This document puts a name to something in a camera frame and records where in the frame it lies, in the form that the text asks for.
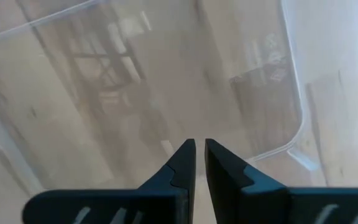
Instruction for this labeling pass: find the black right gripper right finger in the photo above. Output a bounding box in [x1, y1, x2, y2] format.
[204, 138, 358, 224]

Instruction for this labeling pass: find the clear plastic container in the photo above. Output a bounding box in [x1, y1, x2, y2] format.
[0, 0, 321, 195]

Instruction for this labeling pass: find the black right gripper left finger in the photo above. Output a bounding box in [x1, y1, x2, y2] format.
[22, 138, 197, 224]

